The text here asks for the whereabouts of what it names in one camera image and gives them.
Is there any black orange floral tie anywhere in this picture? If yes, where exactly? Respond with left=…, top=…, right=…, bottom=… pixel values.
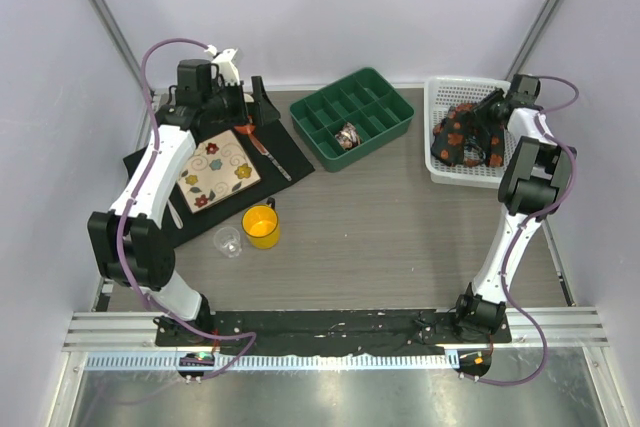
left=430, top=103, right=505, bottom=168

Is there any white plastic basket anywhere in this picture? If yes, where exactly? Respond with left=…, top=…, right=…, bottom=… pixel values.
left=424, top=76, right=516, bottom=189

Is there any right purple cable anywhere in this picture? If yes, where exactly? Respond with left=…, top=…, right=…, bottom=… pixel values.
left=469, top=75, right=581, bottom=388

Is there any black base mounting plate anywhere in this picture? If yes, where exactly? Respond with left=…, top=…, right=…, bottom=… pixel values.
left=154, top=309, right=512, bottom=357

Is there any rolled tie in tray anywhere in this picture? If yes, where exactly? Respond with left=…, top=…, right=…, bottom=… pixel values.
left=334, top=122, right=362, bottom=151

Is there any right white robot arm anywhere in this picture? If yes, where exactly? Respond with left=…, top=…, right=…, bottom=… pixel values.
left=451, top=74, right=577, bottom=342

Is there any silver fork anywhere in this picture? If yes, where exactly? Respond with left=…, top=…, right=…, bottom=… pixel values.
left=167, top=199, right=184, bottom=230

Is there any black cloth placemat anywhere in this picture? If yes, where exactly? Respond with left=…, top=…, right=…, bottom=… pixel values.
left=125, top=121, right=314, bottom=251

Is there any orange handled table knife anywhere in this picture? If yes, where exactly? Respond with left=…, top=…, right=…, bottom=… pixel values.
left=234, top=123, right=292, bottom=182

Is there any yellow plastic mug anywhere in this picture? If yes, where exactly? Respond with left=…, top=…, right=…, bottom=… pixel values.
left=241, top=197, right=280, bottom=250

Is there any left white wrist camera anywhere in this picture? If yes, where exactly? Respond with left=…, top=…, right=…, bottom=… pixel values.
left=205, top=44, right=240, bottom=85

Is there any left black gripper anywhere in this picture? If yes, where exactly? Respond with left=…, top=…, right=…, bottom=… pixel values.
left=203, top=76, right=280, bottom=127

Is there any square floral ceramic plate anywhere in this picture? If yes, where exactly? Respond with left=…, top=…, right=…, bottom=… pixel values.
left=176, top=130, right=261, bottom=213

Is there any green divided organizer tray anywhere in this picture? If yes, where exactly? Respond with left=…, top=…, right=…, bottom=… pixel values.
left=289, top=67, right=415, bottom=173

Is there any aluminium frame rail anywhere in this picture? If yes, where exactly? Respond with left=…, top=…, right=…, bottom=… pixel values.
left=64, top=307, right=609, bottom=351

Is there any clear plastic cup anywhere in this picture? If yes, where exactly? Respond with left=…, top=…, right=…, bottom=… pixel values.
left=213, top=226, right=242, bottom=258

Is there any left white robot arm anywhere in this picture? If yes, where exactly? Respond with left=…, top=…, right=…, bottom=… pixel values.
left=87, top=49, right=280, bottom=346

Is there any white slotted cable duct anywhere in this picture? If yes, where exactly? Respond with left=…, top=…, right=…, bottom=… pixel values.
left=85, top=350, right=459, bottom=372

